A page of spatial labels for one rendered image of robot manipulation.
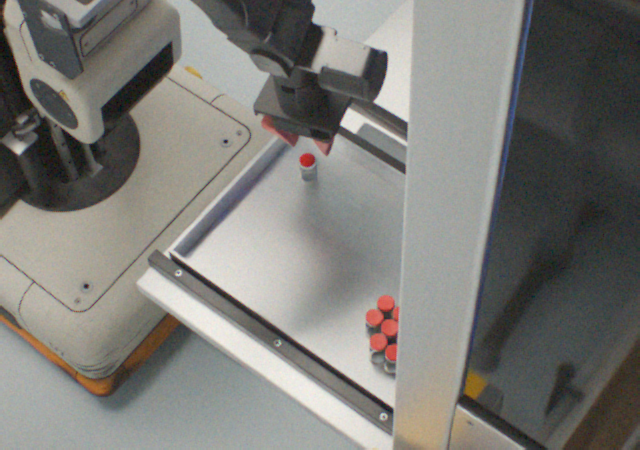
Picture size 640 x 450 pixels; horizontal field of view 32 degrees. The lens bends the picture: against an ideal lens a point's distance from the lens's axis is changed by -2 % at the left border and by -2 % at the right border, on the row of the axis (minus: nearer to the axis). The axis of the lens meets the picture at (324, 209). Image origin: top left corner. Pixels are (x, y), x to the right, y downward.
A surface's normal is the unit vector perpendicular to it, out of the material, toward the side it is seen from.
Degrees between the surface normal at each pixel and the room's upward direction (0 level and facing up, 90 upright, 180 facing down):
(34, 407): 0
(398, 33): 0
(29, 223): 0
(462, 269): 90
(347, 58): 20
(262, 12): 64
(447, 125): 90
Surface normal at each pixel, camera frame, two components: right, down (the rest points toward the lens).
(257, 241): -0.04, -0.52
